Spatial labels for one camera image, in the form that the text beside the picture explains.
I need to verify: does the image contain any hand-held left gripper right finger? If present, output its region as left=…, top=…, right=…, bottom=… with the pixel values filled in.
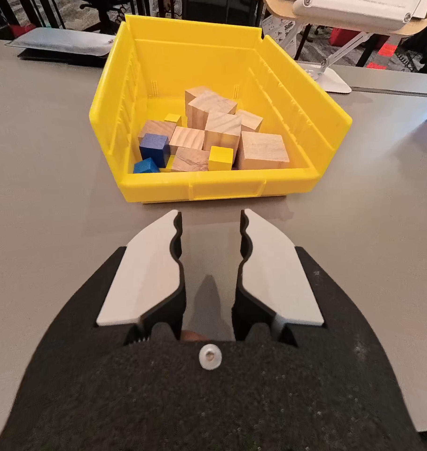
left=232, top=209, right=325, bottom=343

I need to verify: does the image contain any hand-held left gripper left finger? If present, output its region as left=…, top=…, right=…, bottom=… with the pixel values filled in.
left=96, top=210, right=187, bottom=344

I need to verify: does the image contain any pile of wooden coloured cubes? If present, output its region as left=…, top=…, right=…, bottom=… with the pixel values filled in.
left=133, top=86, right=291, bottom=174

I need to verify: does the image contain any yellow plastic bin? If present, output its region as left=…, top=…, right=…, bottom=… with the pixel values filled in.
left=89, top=14, right=353, bottom=204

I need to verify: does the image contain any red box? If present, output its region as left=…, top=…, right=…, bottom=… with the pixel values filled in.
left=329, top=27, right=360, bottom=46

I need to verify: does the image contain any picture-printed paper sheet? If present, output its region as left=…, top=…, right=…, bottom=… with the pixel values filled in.
left=262, top=16, right=298, bottom=53

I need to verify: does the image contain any grey flat pad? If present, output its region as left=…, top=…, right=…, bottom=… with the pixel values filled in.
left=5, top=27, right=116, bottom=67

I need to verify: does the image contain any black office chair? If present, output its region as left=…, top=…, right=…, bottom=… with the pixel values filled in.
left=182, top=0, right=263, bottom=27

